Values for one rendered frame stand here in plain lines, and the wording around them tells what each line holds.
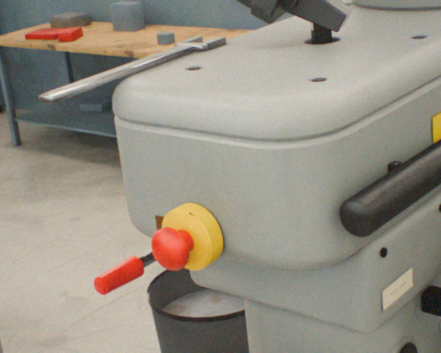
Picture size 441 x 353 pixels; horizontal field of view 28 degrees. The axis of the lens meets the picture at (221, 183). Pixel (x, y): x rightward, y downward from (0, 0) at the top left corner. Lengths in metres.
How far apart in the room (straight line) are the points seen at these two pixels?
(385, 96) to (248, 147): 0.14
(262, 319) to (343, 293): 0.16
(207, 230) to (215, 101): 0.11
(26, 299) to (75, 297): 0.26
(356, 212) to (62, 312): 3.92
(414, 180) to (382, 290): 0.13
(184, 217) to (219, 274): 0.18
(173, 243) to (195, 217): 0.03
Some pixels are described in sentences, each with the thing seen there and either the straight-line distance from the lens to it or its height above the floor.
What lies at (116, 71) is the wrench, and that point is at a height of 1.90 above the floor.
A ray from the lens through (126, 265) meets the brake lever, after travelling 0.90.
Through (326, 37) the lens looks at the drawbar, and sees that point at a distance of 0.94.
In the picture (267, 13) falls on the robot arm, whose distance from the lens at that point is 0.89.
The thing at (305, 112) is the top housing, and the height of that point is 1.88.
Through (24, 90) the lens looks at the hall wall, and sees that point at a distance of 8.51.
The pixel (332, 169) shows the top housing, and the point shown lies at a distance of 0.75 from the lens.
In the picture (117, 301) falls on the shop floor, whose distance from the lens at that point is 4.61.
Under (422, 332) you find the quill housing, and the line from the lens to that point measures 1.03.
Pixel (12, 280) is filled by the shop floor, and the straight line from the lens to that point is 5.06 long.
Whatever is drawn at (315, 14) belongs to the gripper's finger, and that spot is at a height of 1.92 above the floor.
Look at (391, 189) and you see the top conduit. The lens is 0.77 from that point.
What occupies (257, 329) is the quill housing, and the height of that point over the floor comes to 1.58.
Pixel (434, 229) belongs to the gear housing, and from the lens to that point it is 0.95.
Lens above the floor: 2.09
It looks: 20 degrees down
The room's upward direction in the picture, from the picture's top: 6 degrees counter-clockwise
